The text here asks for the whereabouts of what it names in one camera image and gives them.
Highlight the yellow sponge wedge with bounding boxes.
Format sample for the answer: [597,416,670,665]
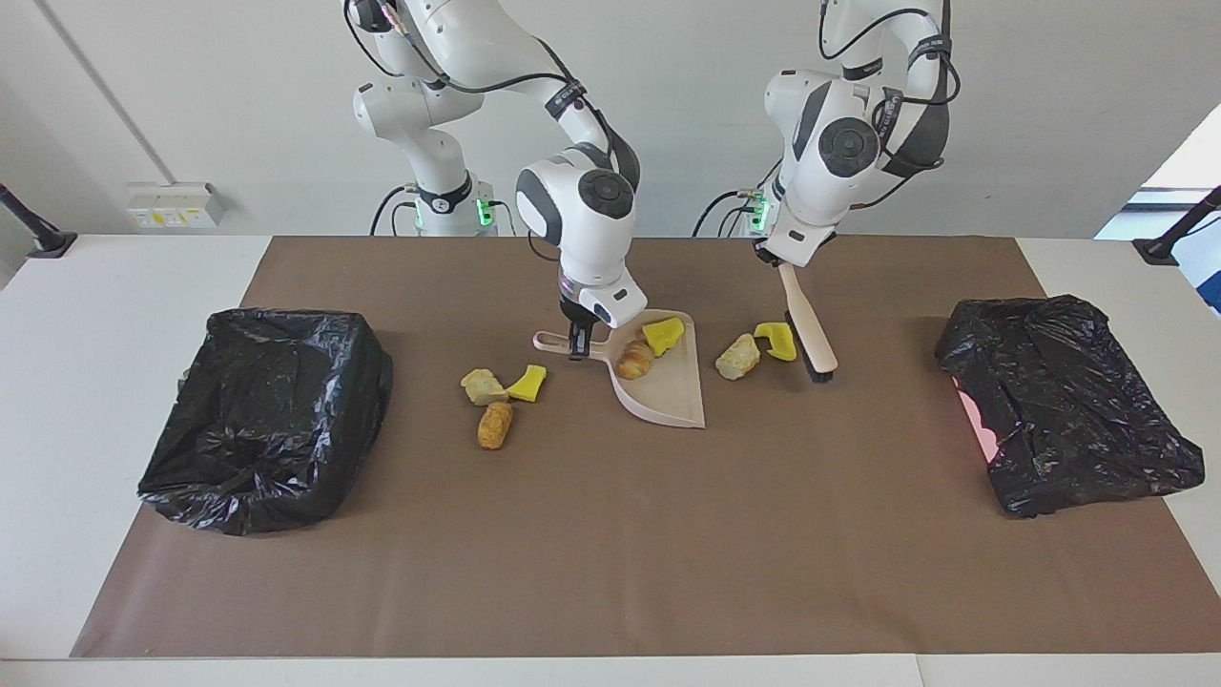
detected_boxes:
[641,317,687,358]

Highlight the beige brush with black bristles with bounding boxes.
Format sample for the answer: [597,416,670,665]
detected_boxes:
[777,260,840,385]

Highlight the notched yellow sponge green backing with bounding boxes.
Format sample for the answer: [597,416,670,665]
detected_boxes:
[753,322,798,364]

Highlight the beige plastic dustpan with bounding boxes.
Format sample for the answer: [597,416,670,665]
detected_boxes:
[532,309,707,430]

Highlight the pale beige toy pastry chunk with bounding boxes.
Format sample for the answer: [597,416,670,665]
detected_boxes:
[460,368,510,407]

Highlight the large beige toy croissant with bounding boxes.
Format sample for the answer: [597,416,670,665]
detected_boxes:
[714,333,762,382]

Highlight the brown toy nugget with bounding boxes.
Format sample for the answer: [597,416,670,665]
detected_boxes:
[477,401,514,451]

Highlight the pink bin with black bag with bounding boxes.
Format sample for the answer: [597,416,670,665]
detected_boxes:
[934,294,1207,519]

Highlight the black trash bag lined bin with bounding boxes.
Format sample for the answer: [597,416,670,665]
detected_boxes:
[136,306,395,537]

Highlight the brown paper table mat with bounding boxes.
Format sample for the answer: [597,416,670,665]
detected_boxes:
[70,234,1221,659]

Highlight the black base power cable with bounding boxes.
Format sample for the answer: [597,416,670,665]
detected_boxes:
[692,186,756,238]
[370,184,421,238]

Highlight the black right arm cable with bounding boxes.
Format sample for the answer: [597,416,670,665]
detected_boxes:
[343,0,621,263]

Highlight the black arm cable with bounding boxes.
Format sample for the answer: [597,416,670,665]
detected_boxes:
[818,0,962,206]
[343,0,621,263]

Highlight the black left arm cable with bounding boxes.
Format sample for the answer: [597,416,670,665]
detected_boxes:
[818,0,962,206]

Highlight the black camera stand base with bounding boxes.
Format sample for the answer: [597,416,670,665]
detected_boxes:
[1132,184,1221,267]
[0,181,79,260]

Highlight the white wall socket box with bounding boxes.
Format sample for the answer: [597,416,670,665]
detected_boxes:
[125,181,228,231]

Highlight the grey wall conduit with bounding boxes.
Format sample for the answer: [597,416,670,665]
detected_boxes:
[36,0,175,184]

